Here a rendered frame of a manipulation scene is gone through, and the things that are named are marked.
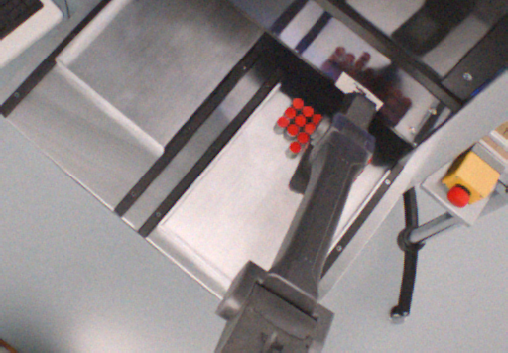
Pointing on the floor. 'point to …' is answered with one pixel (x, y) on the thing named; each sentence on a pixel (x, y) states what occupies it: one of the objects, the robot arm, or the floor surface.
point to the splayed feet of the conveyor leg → (407, 259)
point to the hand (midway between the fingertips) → (308, 181)
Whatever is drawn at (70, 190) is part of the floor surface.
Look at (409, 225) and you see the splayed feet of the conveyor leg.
